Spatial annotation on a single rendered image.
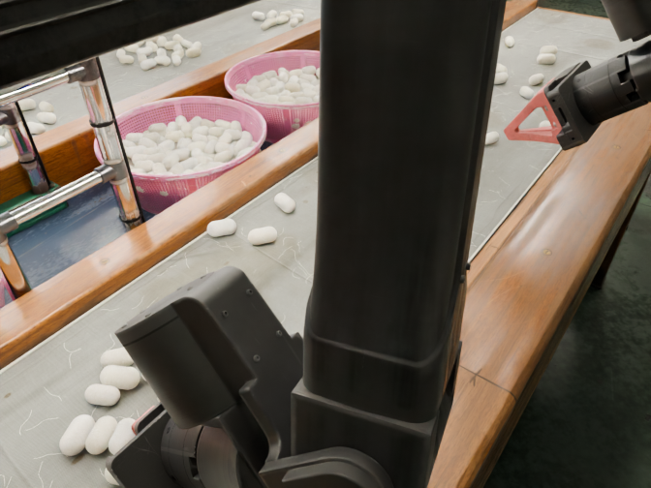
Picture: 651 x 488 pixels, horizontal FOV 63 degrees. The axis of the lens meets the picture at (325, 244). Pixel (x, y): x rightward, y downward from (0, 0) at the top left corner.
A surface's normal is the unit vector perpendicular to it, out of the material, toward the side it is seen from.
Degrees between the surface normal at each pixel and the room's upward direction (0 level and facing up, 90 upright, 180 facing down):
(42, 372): 0
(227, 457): 59
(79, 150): 90
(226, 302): 48
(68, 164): 90
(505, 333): 0
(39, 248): 0
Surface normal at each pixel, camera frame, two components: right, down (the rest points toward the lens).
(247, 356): 0.73, -0.44
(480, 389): -0.01, -0.77
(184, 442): -0.81, -0.26
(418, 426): 0.02, -0.91
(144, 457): 0.59, -0.22
